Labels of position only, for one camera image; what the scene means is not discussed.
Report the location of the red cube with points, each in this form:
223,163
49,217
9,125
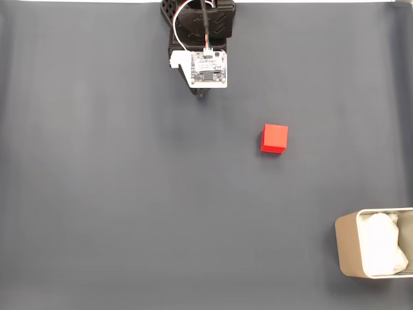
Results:
274,137

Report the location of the white crumpled tissue paper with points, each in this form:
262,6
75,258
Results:
380,242

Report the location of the white camera board with mount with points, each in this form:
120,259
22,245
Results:
208,69

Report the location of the beige metal box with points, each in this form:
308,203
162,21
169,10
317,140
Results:
346,245

